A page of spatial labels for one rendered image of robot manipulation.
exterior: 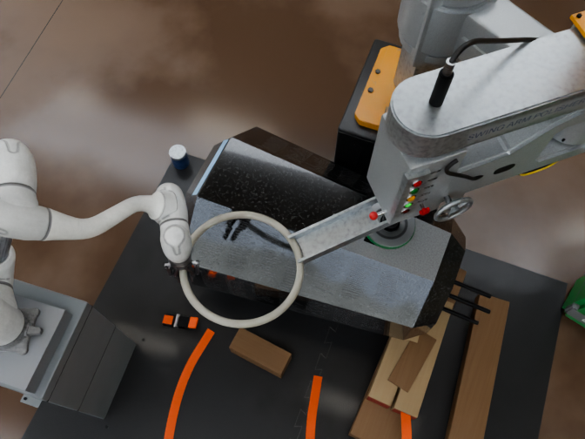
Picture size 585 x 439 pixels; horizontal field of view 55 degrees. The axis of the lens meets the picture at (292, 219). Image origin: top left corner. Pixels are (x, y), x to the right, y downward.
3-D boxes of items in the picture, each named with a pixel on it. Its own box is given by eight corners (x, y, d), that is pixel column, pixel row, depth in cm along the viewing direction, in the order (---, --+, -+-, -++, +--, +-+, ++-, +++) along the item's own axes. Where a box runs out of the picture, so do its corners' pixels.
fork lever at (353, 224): (443, 160, 226) (443, 155, 222) (466, 201, 219) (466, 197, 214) (287, 232, 234) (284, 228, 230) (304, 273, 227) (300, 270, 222)
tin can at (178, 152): (192, 162, 347) (189, 151, 335) (180, 172, 344) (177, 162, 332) (181, 152, 350) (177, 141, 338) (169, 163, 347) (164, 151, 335)
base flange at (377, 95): (381, 48, 291) (383, 41, 287) (475, 75, 284) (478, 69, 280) (352, 123, 272) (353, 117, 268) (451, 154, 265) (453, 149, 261)
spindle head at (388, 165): (447, 152, 224) (482, 81, 184) (474, 199, 216) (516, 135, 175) (364, 180, 219) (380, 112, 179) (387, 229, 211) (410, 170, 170)
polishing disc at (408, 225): (355, 212, 242) (355, 212, 241) (398, 193, 246) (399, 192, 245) (379, 255, 234) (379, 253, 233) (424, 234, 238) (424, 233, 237)
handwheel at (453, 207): (455, 192, 214) (467, 173, 200) (467, 215, 210) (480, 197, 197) (420, 205, 212) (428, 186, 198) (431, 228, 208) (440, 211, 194)
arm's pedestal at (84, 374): (110, 433, 284) (47, 417, 211) (20, 401, 290) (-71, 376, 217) (150, 337, 304) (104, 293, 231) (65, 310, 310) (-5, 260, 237)
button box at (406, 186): (410, 205, 200) (427, 165, 174) (413, 212, 199) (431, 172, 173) (389, 212, 199) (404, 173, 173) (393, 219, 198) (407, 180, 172)
